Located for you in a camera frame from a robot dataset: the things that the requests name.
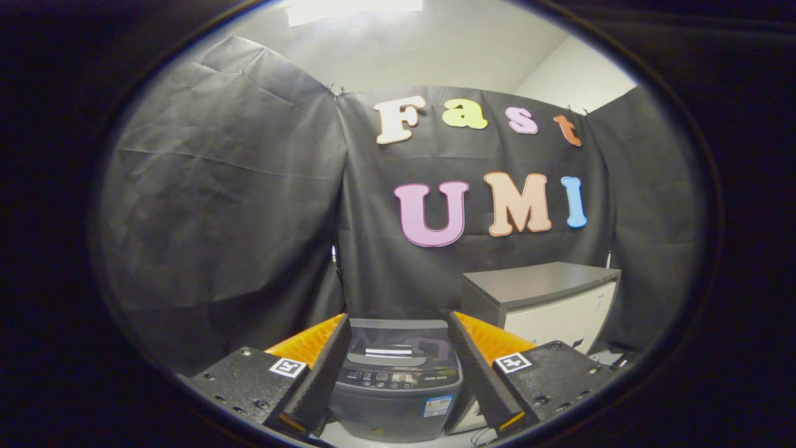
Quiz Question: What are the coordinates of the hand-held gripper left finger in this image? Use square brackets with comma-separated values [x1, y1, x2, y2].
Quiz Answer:
[187, 313, 352, 436]

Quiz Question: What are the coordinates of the black backdrop cloth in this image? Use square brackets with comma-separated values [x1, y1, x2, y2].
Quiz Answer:
[98, 36, 706, 377]

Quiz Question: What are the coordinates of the white cabinet with grey top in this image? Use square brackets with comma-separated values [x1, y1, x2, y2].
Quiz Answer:
[445, 261, 622, 435]

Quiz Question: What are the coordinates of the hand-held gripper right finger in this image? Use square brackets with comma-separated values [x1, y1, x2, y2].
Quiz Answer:
[443, 311, 622, 436]

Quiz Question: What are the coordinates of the grey washing machine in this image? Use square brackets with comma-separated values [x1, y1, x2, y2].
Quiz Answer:
[328, 355, 465, 443]

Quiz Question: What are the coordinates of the black box device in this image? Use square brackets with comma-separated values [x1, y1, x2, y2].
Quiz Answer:
[590, 344, 639, 371]

